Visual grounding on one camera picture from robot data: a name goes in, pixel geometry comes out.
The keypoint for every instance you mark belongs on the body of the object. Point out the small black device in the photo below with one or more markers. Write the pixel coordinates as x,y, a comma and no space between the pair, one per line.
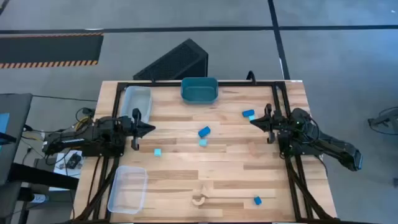
73,160

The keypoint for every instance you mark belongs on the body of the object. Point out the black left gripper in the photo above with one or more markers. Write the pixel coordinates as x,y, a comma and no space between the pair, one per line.
136,137

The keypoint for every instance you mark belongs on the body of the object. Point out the black desk leg bar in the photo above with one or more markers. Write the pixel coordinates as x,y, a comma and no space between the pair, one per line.
43,175

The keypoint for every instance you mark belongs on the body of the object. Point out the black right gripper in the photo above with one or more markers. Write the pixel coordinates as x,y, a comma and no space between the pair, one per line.
271,124

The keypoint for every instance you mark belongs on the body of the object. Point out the black hazard-striped floor mat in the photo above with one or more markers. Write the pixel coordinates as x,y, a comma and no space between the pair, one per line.
46,49

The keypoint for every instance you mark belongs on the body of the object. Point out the black perforated computer case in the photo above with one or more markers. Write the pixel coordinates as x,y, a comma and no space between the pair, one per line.
177,62

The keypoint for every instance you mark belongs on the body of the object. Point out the grey translucent plastic bin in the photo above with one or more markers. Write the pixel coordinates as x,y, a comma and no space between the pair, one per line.
136,99

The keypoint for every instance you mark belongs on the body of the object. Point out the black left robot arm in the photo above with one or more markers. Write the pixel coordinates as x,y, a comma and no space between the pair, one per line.
77,140

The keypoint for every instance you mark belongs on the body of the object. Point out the dark grey desk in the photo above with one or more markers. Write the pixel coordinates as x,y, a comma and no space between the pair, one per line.
17,130

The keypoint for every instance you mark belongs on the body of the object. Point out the black metal table frame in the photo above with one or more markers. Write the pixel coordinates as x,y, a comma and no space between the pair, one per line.
161,84

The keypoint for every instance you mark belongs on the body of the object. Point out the wooden arch block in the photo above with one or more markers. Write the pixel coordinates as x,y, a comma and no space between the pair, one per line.
198,203

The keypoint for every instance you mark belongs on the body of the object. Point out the dark blue block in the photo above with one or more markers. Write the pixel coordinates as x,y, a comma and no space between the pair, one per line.
204,132
248,113
257,201

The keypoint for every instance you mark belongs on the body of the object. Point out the blue item on desk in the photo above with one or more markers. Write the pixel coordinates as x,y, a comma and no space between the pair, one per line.
3,123

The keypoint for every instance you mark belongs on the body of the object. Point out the teal plastic bin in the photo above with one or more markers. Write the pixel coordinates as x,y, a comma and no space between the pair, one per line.
199,93

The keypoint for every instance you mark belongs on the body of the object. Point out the grey floor stand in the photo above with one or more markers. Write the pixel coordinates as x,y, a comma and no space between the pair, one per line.
387,119

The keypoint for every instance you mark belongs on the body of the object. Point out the white paper sheet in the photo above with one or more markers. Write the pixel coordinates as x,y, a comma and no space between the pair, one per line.
60,166

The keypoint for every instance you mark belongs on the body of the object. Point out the light cyan cube block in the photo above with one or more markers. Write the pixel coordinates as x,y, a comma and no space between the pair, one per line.
157,152

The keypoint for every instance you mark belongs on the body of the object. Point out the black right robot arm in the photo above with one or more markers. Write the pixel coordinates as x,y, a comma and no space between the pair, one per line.
326,143

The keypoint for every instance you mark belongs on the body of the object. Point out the clear plastic bin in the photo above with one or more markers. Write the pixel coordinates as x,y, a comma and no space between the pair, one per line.
127,189

